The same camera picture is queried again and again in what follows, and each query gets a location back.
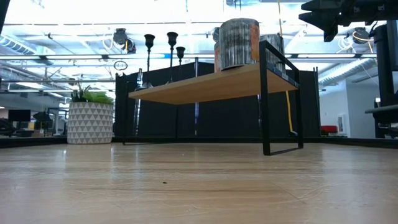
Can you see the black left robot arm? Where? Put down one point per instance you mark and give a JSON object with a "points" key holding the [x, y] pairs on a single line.
{"points": [[2, 12]]}

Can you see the short black candlestick holder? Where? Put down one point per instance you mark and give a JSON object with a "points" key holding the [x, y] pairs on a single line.
{"points": [[180, 51]]}

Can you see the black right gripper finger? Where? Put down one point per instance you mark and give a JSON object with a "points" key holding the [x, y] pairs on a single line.
{"points": [[326, 20], [323, 4]]}

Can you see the medium black candlestick holder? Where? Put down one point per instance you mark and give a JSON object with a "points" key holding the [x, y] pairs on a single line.
{"points": [[149, 40]]}

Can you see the dark grey glass jar candle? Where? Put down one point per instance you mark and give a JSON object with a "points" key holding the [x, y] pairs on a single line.
{"points": [[275, 46]]}

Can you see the tall black candlestick holder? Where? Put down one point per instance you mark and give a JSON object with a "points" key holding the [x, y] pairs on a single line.
{"points": [[172, 39]]}

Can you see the black partition screen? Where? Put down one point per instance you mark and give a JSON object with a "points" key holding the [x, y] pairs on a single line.
{"points": [[217, 118]]}

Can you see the black table frame rail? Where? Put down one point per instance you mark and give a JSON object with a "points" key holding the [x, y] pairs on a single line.
{"points": [[31, 141]]}

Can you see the orange glass jar candle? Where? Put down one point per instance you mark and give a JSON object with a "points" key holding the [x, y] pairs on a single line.
{"points": [[216, 56]]}

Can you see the wooden shelf with black frame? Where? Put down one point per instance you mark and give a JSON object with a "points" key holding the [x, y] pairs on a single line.
{"points": [[202, 87]]}

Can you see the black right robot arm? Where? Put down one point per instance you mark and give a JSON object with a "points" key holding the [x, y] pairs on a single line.
{"points": [[385, 77]]}

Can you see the succulent in white patterned pot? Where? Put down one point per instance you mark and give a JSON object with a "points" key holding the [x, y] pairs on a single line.
{"points": [[90, 124]]}

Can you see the red chair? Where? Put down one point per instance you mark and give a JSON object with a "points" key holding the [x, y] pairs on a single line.
{"points": [[329, 129]]}

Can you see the black computer monitor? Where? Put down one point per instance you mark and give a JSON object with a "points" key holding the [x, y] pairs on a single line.
{"points": [[18, 115]]}

